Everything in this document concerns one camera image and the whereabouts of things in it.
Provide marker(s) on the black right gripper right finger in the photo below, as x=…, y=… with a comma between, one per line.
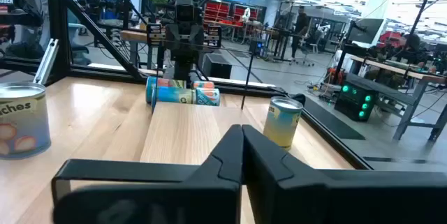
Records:
x=331, y=199

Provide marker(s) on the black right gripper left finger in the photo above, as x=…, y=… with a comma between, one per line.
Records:
x=167, y=206

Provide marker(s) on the tomatoes label food can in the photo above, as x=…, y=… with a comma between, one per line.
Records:
x=164, y=82

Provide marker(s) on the white red green food can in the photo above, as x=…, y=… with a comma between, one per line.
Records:
x=203, y=84

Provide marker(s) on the white carrot picture food can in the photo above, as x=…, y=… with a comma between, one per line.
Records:
x=207, y=96

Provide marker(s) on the peaches label food can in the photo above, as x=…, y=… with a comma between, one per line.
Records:
x=24, y=123

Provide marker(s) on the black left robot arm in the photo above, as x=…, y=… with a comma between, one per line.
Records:
x=186, y=70

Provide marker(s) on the red storage bin rack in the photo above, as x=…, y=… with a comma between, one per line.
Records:
x=241, y=11
x=216, y=11

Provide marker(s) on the black box on floor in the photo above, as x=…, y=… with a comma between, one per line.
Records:
x=216, y=67

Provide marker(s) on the wooden work table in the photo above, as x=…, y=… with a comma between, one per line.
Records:
x=134, y=35

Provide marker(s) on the yellow and blue food can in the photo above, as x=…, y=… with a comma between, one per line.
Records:
x=281, y=126

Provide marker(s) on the black computer with green fans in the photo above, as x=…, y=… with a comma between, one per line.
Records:
x=352, y=103

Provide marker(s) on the blue-grey office chair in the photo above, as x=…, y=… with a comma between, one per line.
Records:
x=77, y=35

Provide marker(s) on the person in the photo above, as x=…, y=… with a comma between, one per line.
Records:
x=300, y=25
x=412, y=42

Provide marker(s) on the grey metal bench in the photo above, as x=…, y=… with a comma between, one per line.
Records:
x=391, y=93

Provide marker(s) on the silver aluminium bar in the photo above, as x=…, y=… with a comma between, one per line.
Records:
x=47, y=61

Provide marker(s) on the wooden desk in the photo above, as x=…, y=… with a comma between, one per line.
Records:
x=384, y=65

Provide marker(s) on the black Trossen labelled device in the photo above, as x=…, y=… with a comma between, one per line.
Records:
x=21, y=11

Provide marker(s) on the black monitor on stand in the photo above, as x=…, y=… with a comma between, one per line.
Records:
x=366, y=30

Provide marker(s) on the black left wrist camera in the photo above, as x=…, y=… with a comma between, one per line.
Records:
x=188, y=9

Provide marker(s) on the black table frame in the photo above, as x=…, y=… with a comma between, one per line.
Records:
x=57, y=25

